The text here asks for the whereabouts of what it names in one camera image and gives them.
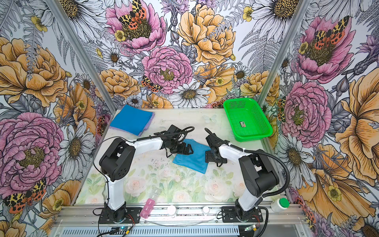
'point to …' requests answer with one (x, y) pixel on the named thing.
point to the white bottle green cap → (280, 205)
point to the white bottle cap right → (205, 210)
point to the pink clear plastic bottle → (150, 203)
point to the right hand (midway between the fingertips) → (214, 163)
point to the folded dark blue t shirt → (131, 119)
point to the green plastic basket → (247, 121)
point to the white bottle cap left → (171, 210)
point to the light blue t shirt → (196, 161)
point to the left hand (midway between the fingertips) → (185, 155)
